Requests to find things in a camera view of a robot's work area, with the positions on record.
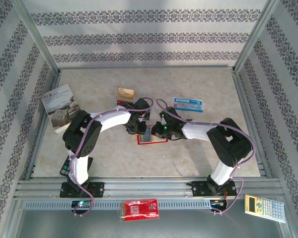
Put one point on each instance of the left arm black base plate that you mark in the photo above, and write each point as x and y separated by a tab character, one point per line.
99	189

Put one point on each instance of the black remote control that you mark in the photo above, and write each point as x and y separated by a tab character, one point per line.
65	168

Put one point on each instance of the printed booklet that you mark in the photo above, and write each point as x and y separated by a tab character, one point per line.
58	104

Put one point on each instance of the gold card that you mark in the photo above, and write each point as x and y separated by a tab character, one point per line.
126	93

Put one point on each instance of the aluminium side rail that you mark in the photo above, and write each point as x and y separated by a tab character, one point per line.
250	111
43	138

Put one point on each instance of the aluminium upright post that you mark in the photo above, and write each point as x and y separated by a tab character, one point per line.
258	32
32	32

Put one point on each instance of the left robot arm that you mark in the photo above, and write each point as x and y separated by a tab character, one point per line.
111	120

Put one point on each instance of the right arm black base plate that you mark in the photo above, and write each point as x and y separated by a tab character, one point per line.
198	188

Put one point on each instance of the blue VIP card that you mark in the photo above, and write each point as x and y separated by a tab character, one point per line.
145	138

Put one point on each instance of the red packet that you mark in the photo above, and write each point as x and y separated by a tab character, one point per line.
139	209

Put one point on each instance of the red card holder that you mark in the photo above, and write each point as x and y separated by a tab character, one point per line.
152	143

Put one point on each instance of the red card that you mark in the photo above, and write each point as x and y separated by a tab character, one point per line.
122	102

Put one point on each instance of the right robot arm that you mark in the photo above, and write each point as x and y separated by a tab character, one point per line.
196	130

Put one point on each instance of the gold and grey calculator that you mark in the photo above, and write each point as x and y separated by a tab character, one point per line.
264	208

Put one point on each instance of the long aluminium frame rail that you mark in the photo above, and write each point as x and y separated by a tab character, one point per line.
149	184

